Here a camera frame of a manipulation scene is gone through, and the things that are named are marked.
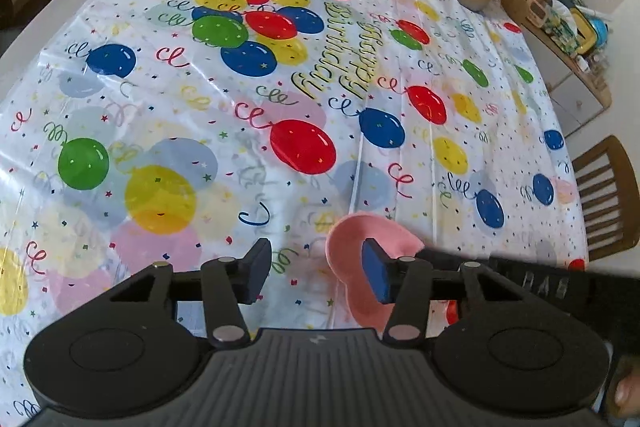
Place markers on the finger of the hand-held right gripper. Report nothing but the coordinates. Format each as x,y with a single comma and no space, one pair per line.
450,256

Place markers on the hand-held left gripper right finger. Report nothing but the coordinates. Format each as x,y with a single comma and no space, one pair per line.
375,272

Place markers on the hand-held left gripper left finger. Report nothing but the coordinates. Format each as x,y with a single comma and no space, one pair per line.
259,269

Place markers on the pink mouse-shaped plate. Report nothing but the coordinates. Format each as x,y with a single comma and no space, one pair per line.
350,242

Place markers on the person's right hand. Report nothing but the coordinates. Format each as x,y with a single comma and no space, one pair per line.
627,392

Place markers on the wooden slatted chair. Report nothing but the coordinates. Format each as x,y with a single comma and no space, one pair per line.
612,187

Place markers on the balloon print tablecloth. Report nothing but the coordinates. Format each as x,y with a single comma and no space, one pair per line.
200,107

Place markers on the wooden side cabinet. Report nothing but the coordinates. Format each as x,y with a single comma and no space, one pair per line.
575,97

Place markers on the yellow container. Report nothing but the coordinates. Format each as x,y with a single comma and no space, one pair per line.
582,29

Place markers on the blue container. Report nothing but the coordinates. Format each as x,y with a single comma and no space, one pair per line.
599,31

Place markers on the white timer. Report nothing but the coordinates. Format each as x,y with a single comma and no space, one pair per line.
537,11

